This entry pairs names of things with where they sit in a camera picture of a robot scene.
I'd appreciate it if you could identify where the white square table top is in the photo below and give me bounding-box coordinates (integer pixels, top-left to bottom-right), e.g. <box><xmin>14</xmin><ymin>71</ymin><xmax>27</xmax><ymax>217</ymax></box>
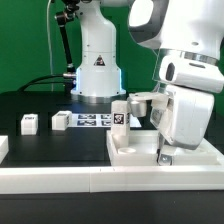
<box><xmin>106</xmin><ymin>130</ymin><xmax>224</xmax><ymax>166</ymax></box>

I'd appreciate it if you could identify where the white front fence bar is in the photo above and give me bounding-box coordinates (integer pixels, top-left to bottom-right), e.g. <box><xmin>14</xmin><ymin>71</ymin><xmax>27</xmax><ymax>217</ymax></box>
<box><xmin>0</xmin><ymin>166</ymin><xmax>224</xmax><ymax>194</ymax></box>

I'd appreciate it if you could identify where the black cable bundle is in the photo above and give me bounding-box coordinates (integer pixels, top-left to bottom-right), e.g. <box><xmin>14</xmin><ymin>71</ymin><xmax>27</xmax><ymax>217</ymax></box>
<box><xmin>18</xmin><ymin>73</ymin><xmax>73</xmax><ymax>93</ymax></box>

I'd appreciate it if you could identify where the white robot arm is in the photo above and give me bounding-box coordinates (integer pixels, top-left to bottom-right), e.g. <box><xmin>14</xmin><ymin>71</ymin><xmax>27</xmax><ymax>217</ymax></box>
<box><xmin>72</xmin><ymin>0</ymin><xmax>224</xmax><ymax>165</ymax></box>

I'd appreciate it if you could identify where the white thin cable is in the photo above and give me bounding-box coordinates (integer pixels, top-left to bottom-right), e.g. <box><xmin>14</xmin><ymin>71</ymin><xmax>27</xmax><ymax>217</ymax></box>
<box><xmin>46</xmin><ymin>0</ymin><xmax>55</xmax><ymax>92</ymax></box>

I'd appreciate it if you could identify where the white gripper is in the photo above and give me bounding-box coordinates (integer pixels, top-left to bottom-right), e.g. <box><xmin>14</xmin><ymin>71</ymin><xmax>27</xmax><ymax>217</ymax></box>
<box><xmin>150</xmin><ymin>85</ymin><xmax>214</xmax><ymax>166</ymax></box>

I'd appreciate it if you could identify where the white left fence piece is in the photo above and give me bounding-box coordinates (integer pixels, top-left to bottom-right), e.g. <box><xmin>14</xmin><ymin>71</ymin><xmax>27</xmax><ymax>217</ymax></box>
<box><xmin>0</xmin><ymin>135</ymin><xmax>9</xmax><ymax>164</ymax></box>

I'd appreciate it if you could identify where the apriltag base marker sheet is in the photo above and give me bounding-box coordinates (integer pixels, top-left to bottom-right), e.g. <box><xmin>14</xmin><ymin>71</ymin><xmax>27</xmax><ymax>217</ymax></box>
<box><xmin>71</xmin><ymin>113</ymin><xmax>143</xmax><ymax>128</ymax></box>

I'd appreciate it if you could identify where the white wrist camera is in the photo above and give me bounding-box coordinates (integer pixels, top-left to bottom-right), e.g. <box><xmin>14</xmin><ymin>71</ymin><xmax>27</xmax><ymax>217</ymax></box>
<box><xmin>153</xmin><ymin>55</ymin><xmax>224</xmax><ymax>93</ymax></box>

